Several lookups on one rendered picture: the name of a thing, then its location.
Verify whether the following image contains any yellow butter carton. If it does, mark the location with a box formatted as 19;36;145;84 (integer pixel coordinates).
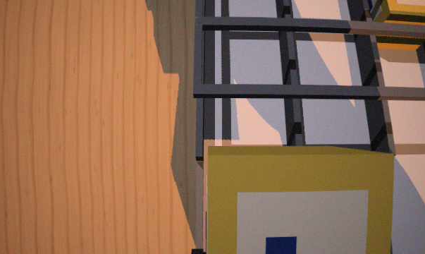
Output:
206;146;394;254
368;0;425;50

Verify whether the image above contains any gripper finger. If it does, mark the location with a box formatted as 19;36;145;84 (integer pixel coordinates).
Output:
191;249;206;254

